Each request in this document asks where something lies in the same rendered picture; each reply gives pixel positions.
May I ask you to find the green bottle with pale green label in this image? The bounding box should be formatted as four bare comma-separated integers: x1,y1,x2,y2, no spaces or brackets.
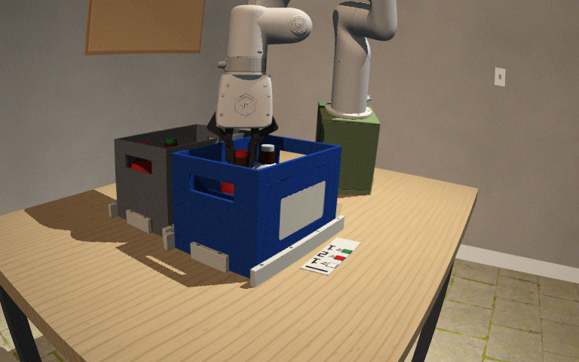
164,137,177,148

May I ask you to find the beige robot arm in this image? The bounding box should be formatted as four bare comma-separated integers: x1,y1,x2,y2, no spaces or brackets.
218,0,397,119

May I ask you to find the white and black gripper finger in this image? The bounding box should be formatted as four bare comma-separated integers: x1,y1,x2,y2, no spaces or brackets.
207,112,234,164
248,116,278,167

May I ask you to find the grey plastic crate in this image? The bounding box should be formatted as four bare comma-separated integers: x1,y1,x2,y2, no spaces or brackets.
115,124,224,237

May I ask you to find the blue plastic crate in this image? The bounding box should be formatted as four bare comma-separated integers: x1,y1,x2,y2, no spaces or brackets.
172,135,341,278

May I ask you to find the white paper pick list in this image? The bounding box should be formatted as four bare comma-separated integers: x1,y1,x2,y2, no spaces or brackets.
300,238,361,276

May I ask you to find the red bottle with pink label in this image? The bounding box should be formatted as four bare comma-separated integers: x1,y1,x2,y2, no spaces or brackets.
129,158,152,174
221,149,249,195

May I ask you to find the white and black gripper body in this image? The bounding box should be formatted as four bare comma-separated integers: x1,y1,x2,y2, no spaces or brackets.
216,72,272,128

